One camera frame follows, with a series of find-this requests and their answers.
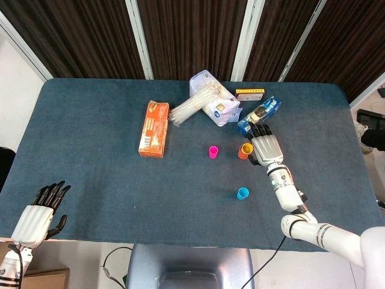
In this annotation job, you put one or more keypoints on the white shoe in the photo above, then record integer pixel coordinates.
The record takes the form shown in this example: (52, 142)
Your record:
(362, 141)

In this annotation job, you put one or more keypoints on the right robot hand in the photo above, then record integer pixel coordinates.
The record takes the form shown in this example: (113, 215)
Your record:
(267, 149)

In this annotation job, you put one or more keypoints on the white partition post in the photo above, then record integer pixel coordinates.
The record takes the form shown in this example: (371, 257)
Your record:
(139, 39)
(248, 39)
(27, 48)
(303, 39)

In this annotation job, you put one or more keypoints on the grey robot torso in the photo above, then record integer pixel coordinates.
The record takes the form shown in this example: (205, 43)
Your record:
(189, 265)

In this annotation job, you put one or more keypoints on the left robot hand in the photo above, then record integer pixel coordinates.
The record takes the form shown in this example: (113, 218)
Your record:
(33, 222)

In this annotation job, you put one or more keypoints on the light blue plastic cup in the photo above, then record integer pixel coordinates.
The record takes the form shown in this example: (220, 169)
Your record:
(242, 194)

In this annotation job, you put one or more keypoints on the black flat device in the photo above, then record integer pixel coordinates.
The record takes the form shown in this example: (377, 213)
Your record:
(368, 117)

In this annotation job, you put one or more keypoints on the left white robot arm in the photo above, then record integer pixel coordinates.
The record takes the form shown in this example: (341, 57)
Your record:
(10, 268)

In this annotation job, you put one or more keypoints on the black trouser leg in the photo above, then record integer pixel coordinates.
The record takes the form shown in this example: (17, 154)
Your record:
(376, 138)

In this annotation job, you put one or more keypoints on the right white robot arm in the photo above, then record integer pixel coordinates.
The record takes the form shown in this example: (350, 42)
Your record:
(288, 192)

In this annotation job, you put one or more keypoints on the pink plastic cup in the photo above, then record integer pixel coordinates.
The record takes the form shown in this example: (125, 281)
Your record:
(213, 153)

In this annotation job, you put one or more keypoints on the yellow plastic cup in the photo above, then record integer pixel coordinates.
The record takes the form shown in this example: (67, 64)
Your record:
(248, 148)

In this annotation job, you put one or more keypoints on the orange plastic cup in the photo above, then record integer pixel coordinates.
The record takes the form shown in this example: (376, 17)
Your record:
(241, 154)

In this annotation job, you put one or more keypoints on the clear plastic cup sleeve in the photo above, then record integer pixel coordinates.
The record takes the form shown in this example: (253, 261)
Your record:
(192, 105)

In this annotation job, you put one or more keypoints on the white plastic bag package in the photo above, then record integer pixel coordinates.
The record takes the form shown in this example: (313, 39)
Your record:
(222, 111)

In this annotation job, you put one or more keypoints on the small yellow white box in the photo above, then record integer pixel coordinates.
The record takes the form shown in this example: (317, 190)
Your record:
(250, 94)

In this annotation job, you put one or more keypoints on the brown cardboard box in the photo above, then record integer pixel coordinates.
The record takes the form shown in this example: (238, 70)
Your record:
(45, 280)

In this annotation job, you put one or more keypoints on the orange cardboard box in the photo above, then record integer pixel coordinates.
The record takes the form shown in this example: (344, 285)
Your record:
(154, 129)

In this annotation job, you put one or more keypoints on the teal table cloth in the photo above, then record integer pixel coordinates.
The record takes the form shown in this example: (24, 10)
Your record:
(120, 180)

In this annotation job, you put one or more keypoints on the blue biscuit box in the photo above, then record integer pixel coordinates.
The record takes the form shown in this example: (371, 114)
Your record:
(264, 110)

